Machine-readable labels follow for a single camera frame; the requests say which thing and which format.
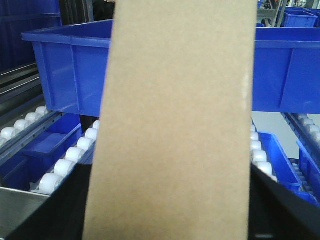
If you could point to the blue bin on rollers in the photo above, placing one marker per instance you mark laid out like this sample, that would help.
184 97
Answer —
72 63

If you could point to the white roller track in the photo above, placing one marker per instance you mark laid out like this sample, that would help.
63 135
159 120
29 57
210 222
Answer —
79 153
21 126

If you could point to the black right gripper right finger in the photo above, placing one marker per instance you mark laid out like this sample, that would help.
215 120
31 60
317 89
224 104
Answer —
276 213

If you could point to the tall brown cardboard box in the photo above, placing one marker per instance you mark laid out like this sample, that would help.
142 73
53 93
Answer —
172 157

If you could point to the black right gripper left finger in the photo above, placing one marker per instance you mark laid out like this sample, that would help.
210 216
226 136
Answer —
62 215

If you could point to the left white roller track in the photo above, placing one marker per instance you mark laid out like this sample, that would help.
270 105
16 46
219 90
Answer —
21 126

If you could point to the stainless steel shelf lip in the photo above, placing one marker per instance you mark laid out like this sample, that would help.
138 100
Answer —
16 206

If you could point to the middle white roller track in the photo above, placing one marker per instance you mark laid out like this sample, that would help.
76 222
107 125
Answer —
79 153

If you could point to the right lower blue bin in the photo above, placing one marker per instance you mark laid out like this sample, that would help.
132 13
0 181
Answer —
281 166

